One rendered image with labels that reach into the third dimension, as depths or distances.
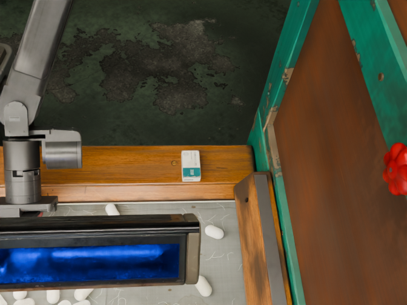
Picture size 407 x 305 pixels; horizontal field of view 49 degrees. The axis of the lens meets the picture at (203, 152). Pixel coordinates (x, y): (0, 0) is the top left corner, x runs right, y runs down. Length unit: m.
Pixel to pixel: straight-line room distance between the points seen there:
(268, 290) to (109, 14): 1.85
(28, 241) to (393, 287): 0.35
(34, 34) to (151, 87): 1.28
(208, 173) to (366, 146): 0.45
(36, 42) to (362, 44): 0.50
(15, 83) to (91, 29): 1.53
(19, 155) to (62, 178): 0.14
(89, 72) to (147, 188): 1.27
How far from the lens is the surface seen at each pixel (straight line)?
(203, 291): 0.81
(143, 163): 0.90
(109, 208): 0.86
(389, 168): 0.39
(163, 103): 1.96
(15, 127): 0.77
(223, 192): 0.89
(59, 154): 0.78
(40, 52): 0.77
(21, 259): 0.50
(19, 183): 0.80
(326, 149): 0.60
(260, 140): 0.89
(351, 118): 0.54
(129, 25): 2.29
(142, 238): 0.46
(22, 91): 0.77
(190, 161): 0.88
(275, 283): 0.73
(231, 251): 0.86
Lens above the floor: 1.54
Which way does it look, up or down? 57 degrees down
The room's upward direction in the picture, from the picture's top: 10 degrees clockwise
